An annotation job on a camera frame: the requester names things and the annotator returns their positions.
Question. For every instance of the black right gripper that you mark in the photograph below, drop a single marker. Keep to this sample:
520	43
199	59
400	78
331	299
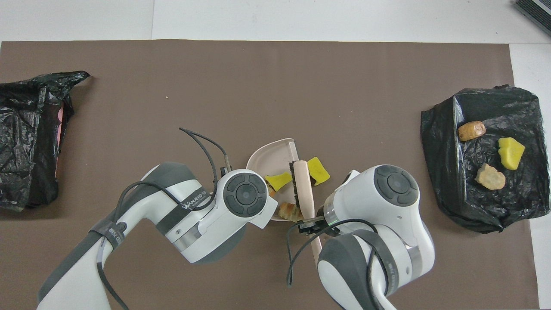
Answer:
329	219

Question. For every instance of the orange striped croissant piece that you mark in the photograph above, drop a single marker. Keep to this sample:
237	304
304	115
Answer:
289	212

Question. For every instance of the beige brush black bristles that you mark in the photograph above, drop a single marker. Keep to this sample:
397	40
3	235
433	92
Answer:
303	189

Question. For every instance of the small yellow sponge piece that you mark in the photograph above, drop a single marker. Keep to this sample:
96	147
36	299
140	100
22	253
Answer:
277	181

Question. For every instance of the large notched yellow sponge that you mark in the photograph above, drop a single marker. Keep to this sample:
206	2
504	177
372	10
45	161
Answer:
318	171

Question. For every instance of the beige plastic dustpan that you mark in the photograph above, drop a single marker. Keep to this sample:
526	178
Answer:
269	159

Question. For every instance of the pale crusty bread piece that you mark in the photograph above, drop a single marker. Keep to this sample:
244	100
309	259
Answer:
490	176

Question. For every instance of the brown bread nugget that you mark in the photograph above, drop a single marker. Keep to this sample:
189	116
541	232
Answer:
471	130

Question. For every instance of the yellow cheese wedge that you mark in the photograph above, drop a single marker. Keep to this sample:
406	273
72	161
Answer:
511	153

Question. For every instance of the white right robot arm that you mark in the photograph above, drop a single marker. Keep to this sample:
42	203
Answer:
387	193

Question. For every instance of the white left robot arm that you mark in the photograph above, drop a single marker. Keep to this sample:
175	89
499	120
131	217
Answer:
189	224

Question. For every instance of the bin fully wrapped black bag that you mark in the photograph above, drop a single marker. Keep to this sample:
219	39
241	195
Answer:
452	172

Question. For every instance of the pink bin with black bag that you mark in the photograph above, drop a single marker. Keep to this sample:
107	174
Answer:
26	142

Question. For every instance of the brown table mat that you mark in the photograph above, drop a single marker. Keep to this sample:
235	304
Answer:
172	107

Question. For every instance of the dark grey ribbed device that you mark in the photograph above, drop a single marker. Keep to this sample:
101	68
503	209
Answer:
536	13

